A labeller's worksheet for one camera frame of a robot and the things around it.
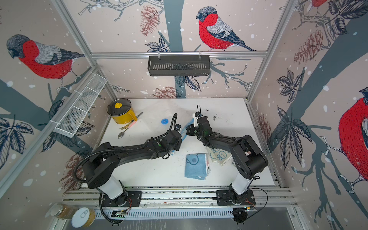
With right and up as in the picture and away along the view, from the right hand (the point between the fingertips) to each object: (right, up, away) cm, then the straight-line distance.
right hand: (186, 125), depth 92 cm
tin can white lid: (-47, -40, -27) cm, 67 cm away
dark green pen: (-38, +7, +19) cm, 42 cm away
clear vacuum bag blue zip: (+2, +1, -3) cm, 4 cm away
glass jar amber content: (-55, -36, -29) cm, 72 cm away
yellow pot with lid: (-50, +10, +14) cm, 53 cm away
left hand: (-3, -7, -3) cm, 8 cm away
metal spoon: (-47, -8, +8) cm, 49 cm away
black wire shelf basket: (-5, +43, +13) cm, 45 cm away
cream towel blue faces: (+21, -19, -5) cm, 29 cm away
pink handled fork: (-41, +1, +14) cm, 43 cm away
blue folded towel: (+7, -24, -9) cm, 26 cm away
